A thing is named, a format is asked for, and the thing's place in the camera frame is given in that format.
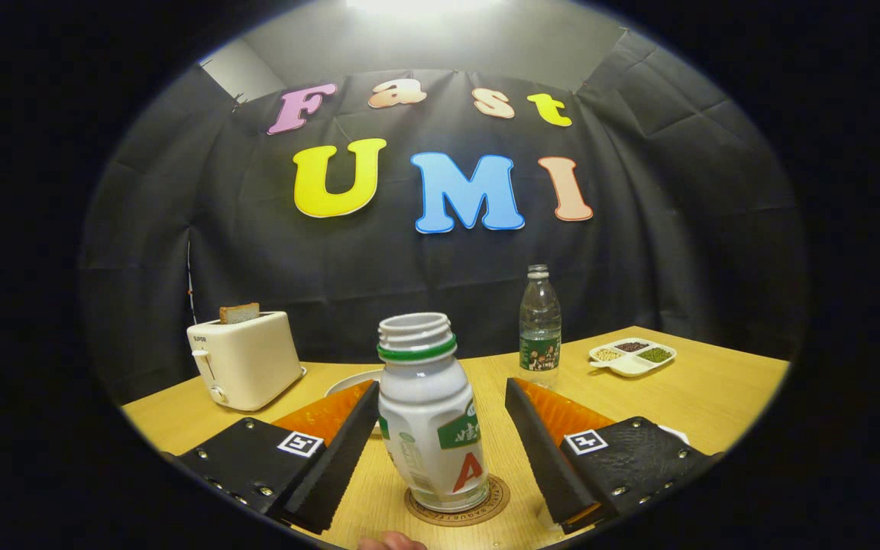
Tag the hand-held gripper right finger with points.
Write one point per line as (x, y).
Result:
(547, 458)

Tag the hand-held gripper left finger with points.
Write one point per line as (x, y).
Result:
(337, 458)

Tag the round cork coaster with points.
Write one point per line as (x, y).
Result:
(497, 493)

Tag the white juice bottle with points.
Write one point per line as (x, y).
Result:
(428, 412)

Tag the clear water bottle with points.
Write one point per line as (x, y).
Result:
(539, 328)

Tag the white round plate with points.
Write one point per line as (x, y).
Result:
(348, 382)

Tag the white divided bean dish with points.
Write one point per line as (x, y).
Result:
(627, 365)

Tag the cream toaster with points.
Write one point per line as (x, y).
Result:
(249, 363)

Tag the bread slice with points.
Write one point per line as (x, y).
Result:
(239, 313)

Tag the wooden table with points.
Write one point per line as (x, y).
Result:
(715, 397)

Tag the black backdrop cloth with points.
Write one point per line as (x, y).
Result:
(638, 229)

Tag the ceiling light panel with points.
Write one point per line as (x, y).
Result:
(425, 4)

